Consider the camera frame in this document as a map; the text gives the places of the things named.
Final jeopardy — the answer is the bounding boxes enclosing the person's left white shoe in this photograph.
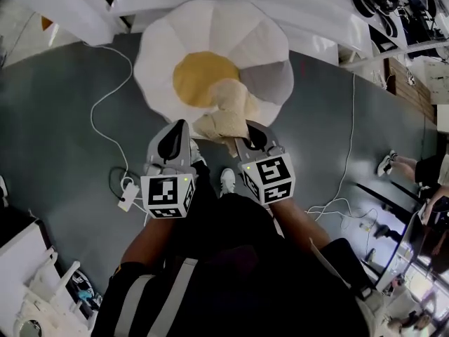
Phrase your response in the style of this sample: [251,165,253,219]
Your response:
[190,138,206,164]

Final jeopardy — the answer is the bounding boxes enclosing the wooden pallet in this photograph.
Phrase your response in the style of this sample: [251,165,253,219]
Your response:
[384,57,438,124]

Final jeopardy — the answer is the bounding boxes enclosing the person's white shoe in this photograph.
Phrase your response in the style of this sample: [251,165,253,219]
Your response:
[220,168,236,198]
[190,138,206,164]

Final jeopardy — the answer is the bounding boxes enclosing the person's right forearm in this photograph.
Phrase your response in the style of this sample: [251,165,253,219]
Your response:
[269,198,333,256]

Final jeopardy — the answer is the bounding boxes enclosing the person's left forearm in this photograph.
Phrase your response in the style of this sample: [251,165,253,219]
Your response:
[121,218,176,268]

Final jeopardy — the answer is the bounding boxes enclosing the person's black shirt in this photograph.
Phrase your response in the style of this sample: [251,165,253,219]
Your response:
[91,159,383,337]

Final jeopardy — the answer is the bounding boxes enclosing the white flower-shaped cushion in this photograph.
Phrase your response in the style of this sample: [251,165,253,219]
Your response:
[133,0,295,126]

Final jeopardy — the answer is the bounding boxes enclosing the black cable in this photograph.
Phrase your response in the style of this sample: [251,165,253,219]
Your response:
[108,166,129,201]

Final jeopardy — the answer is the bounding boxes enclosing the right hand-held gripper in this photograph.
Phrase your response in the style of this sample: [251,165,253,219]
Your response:
[234,124,296,206]

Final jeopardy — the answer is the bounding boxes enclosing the person's right white shoe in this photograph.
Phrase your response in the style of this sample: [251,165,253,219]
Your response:
[220,168,236,198]

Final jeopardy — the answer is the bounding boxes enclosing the large white table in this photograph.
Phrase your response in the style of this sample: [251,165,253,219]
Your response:
[112,0,375,62]

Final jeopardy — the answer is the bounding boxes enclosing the cream yellow cloth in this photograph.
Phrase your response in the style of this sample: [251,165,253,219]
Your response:
[192,78,266,159]

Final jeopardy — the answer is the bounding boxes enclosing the long white cable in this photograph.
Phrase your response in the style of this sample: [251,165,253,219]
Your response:
[90,44,133,189]
[305,72,380,256]

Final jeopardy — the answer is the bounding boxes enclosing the beige shoulder strap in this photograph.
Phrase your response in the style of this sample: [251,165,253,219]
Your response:
[309,237,351,287]

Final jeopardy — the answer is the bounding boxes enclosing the white power strip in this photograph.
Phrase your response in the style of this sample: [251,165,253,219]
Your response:
[117,183,140,213]

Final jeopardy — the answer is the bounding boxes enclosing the row of black white headsets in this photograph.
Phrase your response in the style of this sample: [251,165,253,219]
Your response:
[350,0,439,38]

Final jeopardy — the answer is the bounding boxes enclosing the black frame desk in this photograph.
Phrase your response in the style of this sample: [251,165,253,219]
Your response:
[356,180,449,294]

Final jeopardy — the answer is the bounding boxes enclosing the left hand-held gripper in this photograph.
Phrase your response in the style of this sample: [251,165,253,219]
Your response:
[140,119,196,220]

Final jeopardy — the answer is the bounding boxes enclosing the white pillar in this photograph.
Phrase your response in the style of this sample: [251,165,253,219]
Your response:
[0,0,122,47]

